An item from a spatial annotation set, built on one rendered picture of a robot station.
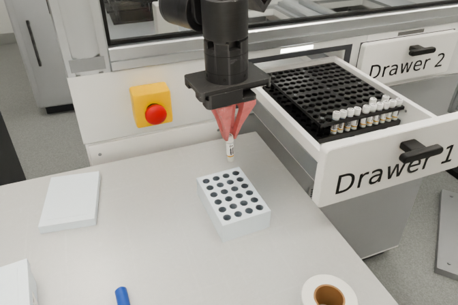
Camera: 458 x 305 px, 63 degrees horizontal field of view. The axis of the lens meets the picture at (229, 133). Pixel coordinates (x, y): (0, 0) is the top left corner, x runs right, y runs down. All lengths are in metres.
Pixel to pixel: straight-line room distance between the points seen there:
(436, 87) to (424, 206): 0.89
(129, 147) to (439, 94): 0.87
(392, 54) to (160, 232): 0.68
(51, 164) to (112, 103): 1.48
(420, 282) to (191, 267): 1.20
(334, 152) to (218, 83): 0.19
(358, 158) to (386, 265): 1.11
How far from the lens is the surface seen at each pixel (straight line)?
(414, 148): 0.61
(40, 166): 2.23
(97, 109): 0.77
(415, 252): 1.76
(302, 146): 0.63
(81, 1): 0.70
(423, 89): 1.18
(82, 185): 0.74
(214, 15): 0.46
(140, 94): 0.72
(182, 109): 0.80
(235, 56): 0.47
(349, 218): 1.33
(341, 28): 0.91
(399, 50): 1.02
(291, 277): 0.59
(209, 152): 0.80
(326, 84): 0.79
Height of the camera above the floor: 1.23
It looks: 33 degrees down
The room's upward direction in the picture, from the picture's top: straight up
